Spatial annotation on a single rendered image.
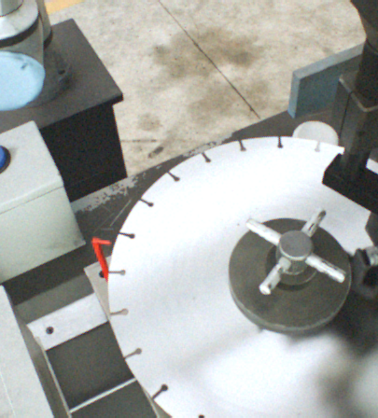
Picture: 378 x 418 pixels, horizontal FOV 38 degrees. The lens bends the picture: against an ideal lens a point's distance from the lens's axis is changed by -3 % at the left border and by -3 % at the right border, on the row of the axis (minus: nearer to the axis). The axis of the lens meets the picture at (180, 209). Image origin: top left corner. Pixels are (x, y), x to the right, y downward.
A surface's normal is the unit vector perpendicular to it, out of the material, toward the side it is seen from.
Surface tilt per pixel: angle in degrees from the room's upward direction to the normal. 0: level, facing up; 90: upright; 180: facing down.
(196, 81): 0
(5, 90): 97
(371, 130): 90
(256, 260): 5
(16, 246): 90
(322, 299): 5
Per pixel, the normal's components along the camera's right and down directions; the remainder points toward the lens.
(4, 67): 0.14, 0.88
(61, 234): 0.46, 0.72
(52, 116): -0.06, -0.56
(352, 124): -0.95, 0.29
